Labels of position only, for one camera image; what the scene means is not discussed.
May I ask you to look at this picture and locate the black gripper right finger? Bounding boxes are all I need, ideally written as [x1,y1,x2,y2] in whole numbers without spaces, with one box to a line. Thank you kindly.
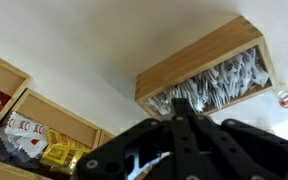
[193,114,288,180]

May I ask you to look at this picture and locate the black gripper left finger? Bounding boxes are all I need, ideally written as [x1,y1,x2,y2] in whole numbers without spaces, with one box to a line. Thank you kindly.
[75,98,199,180]

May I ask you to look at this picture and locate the white sachet pile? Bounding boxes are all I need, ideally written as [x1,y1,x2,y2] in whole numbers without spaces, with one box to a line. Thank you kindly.
[145,46,271,116]

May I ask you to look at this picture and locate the small wooden sachet box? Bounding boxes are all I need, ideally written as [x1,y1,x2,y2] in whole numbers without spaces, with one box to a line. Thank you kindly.
[134,15,279,121]

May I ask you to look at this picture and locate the yellow sauce packets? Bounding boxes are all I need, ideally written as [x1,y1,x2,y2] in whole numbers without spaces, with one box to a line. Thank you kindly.
[39,129,92,176]

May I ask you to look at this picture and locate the wide tiered wooden organizer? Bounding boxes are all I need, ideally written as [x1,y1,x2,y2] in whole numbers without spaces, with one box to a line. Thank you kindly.
[0,48,117,180]

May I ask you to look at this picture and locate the white red-print packets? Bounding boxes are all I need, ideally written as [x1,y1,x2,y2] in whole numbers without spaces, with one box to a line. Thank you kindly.
[0,111,50,159]

